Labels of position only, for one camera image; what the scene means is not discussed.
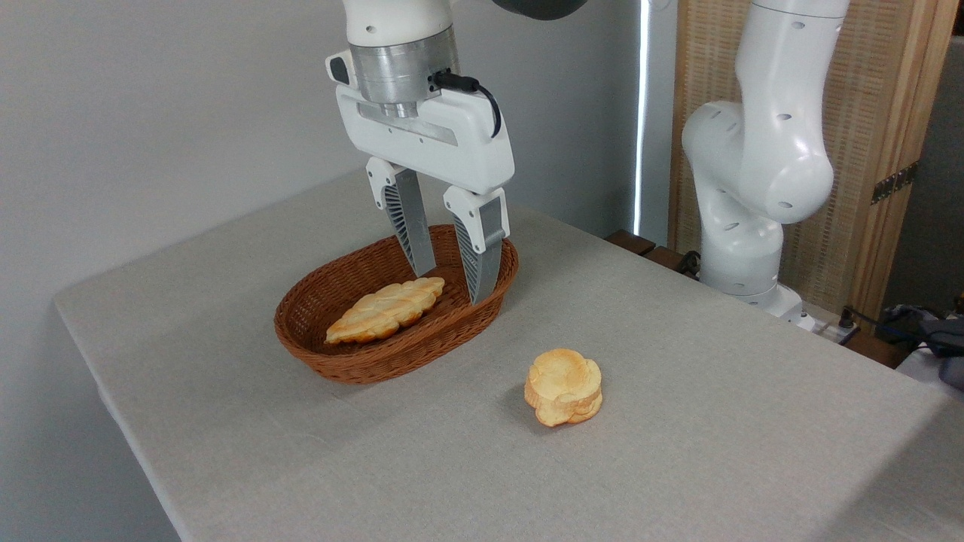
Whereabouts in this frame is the bright vertical light strip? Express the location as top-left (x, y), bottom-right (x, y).
top-left (633, 0), bottom-right (652, 236)

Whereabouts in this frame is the round layered bread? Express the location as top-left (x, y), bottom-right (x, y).
top-left (524, 349), bottom-right (604, 428)

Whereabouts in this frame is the wooden woven folding screen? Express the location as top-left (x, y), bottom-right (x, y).
top-left (667, 0), bottom-right (962, 326)

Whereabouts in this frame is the long braided bread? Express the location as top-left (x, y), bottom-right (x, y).
top-left (325, 276), bottom-right (447, 346)

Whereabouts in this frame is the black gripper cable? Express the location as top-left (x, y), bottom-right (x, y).
top-left (431, 69), bottom-right (503, 139)

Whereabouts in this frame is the brown wicker basket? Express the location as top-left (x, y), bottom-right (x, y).
top-left (273, 224), bottom-right (520, 385)

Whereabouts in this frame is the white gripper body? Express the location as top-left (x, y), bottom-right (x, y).
top-left (335, 83), bottom-right (516, 196)

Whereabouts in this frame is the blue grey cloth bundle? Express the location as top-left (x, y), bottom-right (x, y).
top-left (881, 301), bottom-right (964, 392)

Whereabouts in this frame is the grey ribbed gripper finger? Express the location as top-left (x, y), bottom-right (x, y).
top-left (443, 186), bottom-right (511, 305)
top-left (366, 157), bottom-right (438, 278)

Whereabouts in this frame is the dark metal hinge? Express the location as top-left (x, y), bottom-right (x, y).
top-left (871, 161), bottom-right (920, 206)

